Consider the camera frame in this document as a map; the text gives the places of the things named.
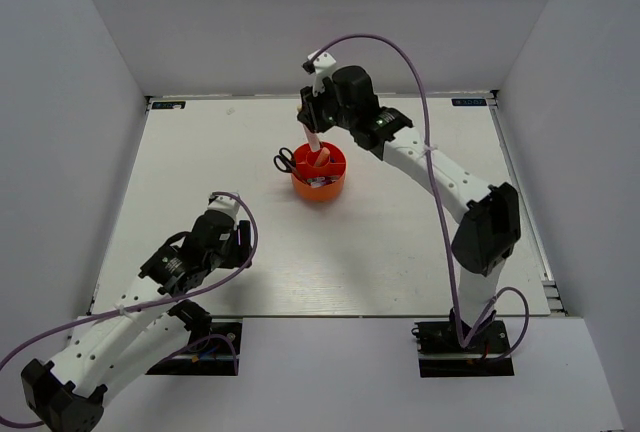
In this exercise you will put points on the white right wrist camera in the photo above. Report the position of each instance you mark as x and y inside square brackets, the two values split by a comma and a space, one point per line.
[320, 66]

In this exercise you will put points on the right corner label sticker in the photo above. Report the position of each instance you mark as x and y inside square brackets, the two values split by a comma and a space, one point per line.
[469, 102]

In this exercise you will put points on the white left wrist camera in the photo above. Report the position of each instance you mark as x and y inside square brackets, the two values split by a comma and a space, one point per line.
[227, 204]

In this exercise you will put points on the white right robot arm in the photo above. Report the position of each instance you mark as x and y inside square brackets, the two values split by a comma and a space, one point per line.
[488, 216]

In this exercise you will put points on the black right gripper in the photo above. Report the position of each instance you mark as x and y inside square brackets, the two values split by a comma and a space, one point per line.
[311, 104]

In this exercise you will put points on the corner label sticker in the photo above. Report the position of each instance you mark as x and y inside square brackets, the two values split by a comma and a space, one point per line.
[168, 105]
[469, 102]

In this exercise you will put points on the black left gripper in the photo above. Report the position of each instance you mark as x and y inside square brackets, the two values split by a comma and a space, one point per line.
[242, 252]

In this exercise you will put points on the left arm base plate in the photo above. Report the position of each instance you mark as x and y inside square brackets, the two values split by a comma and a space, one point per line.
[217, 353]

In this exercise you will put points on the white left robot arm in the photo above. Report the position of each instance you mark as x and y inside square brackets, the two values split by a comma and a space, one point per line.
[154, 321]

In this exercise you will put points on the black handled scissors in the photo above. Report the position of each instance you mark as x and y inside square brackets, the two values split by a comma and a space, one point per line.
[285, 162]

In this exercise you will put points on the orange cap highlighter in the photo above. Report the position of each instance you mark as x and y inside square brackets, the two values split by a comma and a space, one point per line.
[323, 157]

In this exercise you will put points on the left corner label sticker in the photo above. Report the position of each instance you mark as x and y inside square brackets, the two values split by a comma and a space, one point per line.
[168, 105]

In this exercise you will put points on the orange round organizer container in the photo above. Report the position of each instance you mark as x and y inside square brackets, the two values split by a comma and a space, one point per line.
[322, 183]

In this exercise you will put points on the yellow cap highlighter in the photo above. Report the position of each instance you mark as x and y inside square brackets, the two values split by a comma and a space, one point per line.
[310, 134]

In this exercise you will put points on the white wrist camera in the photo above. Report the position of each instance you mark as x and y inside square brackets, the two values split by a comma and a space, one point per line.
[227, 204]
[320, 66]

